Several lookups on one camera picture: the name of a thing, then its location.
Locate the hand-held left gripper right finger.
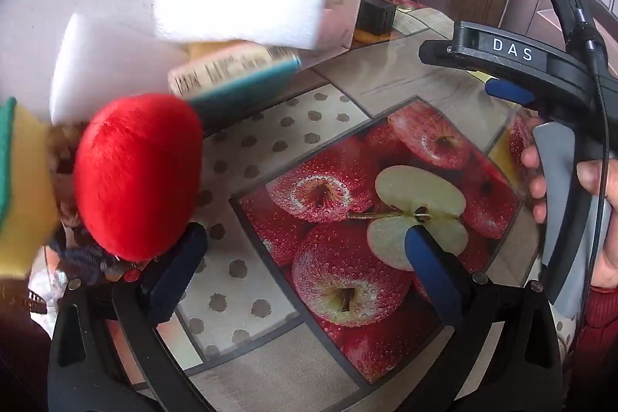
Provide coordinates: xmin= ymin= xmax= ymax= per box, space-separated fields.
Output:
xmin=404 ymin=226 xmax=564 ymax=412

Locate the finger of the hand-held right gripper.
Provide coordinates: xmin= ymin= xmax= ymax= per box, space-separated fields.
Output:
xmin=484 ymin=76 xmax=538 ymax=109

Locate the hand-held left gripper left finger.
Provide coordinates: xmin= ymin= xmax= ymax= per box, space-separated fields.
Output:
xmin=47 ymin=223 xmax=213 ymax=412

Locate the red plush strawberry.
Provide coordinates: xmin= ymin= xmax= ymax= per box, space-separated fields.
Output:
xmin=73 ymin=93 xmax=204 ymax=262

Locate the yellow green scouring sponge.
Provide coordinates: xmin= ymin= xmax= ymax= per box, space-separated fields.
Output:
xmin=0 ymin=97 xmax=63 ymax=280

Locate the teal tissue pack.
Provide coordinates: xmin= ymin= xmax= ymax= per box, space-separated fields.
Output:
xmin=167 ymin=44 xmax=304 ymax=123

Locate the person's right forearm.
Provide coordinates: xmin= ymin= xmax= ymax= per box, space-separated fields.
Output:
xmin=571 ymin=284 xmax=618 ymax=398

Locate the person's right hand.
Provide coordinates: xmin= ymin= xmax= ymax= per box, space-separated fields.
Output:
xmin=520 ymin=142 xmax=618 ymax=288

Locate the dark denim cloth piece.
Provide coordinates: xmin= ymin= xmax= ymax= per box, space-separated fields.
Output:
xmin=47 ymin=233 xmax=133 ymax=288

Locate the black adapter box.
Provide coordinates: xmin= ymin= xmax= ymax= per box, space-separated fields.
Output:
xmin=356 ymin=0 xmax=397 ymax=35

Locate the brown woven rope keychain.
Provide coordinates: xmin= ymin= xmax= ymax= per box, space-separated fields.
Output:
xmin=46 ymin=125 xmax=88 ymax=224

